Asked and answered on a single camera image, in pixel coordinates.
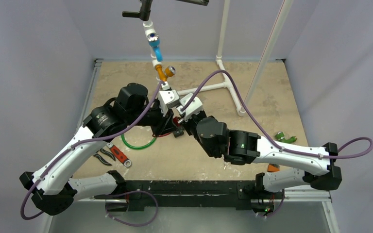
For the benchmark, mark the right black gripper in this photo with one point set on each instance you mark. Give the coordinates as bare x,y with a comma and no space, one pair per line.
189,123

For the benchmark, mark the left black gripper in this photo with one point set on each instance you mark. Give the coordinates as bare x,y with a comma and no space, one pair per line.
164,124

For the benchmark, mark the black padlock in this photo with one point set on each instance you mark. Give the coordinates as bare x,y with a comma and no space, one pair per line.
178,132

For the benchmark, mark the red cable lock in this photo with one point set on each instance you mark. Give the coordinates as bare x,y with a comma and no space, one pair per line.
175,122

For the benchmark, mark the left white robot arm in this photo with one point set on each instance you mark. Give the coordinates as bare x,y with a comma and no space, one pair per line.
53,188

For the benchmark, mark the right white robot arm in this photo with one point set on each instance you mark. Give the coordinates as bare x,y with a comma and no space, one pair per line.
305,165

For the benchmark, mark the orange hex key set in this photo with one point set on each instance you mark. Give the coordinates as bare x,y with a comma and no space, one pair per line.
273,168

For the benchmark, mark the orange tap valve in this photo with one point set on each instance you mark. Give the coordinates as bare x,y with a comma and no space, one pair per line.
165,73

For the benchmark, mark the blue tap valve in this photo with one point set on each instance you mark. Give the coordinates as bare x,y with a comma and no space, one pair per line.
154,42

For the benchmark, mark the white pole with red stripe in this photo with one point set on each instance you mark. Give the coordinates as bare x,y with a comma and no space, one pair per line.
268,49

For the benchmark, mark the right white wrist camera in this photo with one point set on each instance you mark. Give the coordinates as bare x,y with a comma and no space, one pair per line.
194,108

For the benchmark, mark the red handled adjustable wrench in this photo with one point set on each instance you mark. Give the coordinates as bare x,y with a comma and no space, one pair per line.
118,154

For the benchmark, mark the white PVC pipe frame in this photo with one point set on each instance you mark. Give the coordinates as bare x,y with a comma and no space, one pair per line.
226,84

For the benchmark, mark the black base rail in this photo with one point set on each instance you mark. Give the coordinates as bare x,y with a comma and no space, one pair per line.
240,195

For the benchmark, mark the black crank handle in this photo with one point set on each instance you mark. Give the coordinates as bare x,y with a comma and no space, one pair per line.
145,9

